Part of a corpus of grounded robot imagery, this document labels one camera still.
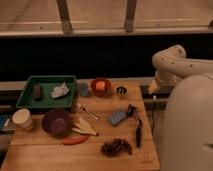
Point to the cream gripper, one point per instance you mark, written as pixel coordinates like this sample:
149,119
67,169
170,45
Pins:
153,87

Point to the black dish brush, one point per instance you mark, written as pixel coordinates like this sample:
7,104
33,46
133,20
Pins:
132,112

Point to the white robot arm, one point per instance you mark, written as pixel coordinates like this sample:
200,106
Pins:
172,63

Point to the blue cup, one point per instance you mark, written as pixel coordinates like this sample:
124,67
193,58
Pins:
83,89

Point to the white paper cup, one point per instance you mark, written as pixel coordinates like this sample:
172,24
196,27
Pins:
22,118

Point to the red bowl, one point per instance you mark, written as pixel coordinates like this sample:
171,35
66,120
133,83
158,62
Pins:
104,93

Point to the blue sponge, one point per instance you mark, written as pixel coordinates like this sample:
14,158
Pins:
116,118

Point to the orange fruit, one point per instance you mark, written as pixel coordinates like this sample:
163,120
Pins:
100,86

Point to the dark grape bunch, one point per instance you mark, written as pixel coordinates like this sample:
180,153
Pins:
116,147

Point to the metal spoon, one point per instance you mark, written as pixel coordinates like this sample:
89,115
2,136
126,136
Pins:
80,106

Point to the crumpled white cloth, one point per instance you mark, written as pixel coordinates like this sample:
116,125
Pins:
59,91

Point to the red chili pepper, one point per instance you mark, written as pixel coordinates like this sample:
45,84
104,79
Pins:
74,140

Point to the purple bowl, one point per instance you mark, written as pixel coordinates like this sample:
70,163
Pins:
56,122

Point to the green plastic tray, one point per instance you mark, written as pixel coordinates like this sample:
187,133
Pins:
47,84

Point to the dark brown block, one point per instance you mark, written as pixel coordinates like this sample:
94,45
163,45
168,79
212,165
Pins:
37,92

